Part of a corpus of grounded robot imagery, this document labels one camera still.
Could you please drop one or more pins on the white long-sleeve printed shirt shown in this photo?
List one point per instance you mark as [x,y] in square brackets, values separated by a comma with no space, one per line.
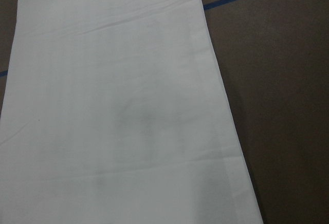
[115,112]

